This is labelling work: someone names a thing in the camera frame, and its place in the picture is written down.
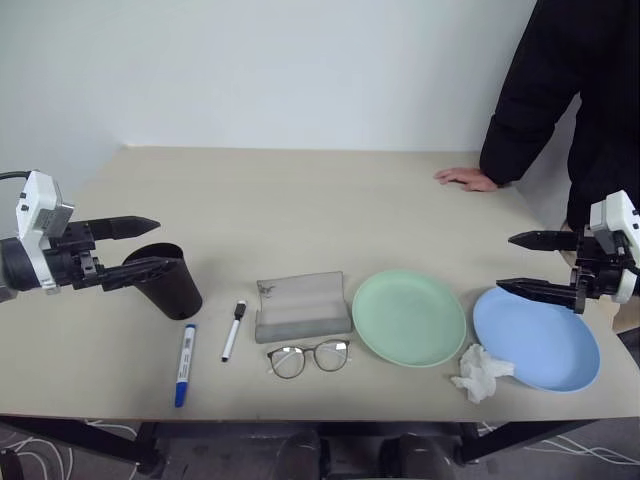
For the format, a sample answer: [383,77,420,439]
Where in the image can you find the grey felt glasses case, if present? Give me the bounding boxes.
[254,270,353,346]

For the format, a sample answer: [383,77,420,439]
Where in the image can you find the person in black jacket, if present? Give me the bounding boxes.
[479,0,640,332]

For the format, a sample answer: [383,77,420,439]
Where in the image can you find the black plastic cup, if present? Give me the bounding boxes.
[122,242,204,322]

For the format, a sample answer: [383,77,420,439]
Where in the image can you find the thin white floor cord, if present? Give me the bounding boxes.
[0,422,139,480]
[477,421,640,467]

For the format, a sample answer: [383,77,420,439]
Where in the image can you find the dark rounded shape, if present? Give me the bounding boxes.
[277,428,322,480]
[393,431,454,480]

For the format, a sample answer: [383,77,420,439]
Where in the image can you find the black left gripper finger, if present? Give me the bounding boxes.
[100,257,184,293]
[92,215,162,243]

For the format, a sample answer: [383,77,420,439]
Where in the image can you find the white tissue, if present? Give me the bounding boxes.
[449,343,517,406]

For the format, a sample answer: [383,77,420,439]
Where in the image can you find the white marker with black cap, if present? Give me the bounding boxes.
[220,299,248,364]

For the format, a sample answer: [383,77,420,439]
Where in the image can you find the black metal table frame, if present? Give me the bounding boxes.
[0,414,604,477]

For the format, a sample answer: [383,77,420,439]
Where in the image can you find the blue plastic plate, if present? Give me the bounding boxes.
[471,286,602,394]

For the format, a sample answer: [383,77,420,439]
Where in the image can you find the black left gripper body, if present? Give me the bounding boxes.
[47,222,107,292]

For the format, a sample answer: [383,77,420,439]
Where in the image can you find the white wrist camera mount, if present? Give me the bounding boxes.
[589,189,640,306]
[13,170,77,296]

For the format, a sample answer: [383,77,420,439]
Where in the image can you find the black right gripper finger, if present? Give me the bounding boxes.
[495,277,586,316]
[507,229,579,252]

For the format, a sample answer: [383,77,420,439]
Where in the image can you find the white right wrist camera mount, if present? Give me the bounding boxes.
[589,189,640,306]

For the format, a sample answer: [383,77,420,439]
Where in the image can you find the person's bare hand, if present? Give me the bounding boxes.
[433,166,502,193]

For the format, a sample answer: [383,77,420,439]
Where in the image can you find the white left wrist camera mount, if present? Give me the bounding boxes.
[13,170,77,296]

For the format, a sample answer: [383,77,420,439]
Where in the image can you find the brown round frame glasses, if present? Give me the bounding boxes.
[265,338,353,382]

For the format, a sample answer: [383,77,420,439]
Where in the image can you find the green plastic plate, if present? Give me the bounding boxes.
[351,269,468,369]

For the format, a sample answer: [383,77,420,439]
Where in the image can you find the blue whiteboard marker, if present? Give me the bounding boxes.
[173,323,198,409]

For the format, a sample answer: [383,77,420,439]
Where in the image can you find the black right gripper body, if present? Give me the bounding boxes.
[571,224,630,302]

